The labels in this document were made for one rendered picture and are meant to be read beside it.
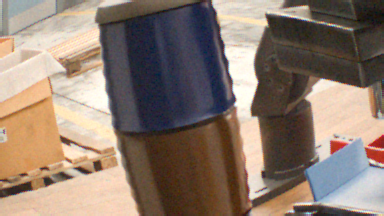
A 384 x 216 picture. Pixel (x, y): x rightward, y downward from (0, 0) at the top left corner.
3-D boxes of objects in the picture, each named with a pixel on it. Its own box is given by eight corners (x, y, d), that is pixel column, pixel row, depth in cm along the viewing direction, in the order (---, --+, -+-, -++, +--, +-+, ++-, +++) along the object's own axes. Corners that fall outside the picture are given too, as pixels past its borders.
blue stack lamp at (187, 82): (193, 86, 36) (174, -6, 35) (260, 99, 32) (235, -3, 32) (93, 121, 34) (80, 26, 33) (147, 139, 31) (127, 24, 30)
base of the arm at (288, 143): (356, 82, 105) (327, 75, 111) (220, 140, 96) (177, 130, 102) (361, 146, 107) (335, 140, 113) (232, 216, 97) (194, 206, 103)
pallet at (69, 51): (153, 22, 817) (151, 7, 814) (222, 27, 731) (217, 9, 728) (35, 70, 764) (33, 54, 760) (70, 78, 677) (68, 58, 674)
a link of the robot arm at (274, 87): (315, 38, 104) (275, 37, 107) (288, 55, 97) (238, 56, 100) (327, 94, 105) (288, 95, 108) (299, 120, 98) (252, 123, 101)
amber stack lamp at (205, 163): (213, 188, 36) (194, 91, 36) (272, 201, 33) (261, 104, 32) (121, 216, 35) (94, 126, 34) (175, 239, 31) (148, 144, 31)
